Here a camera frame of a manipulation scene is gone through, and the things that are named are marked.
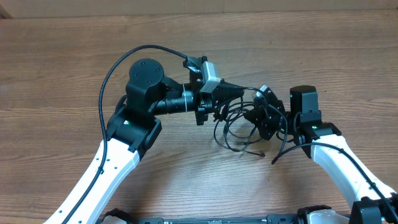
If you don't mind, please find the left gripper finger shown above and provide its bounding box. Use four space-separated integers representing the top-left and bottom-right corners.
216 79 244 96
213 91 243 108

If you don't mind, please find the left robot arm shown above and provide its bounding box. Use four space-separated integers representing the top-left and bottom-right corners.
47 57 243 223

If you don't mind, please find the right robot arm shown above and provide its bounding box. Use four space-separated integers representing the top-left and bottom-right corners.
245 85 397 223

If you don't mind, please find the left camera cable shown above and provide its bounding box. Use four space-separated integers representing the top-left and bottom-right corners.
60 44 189 224

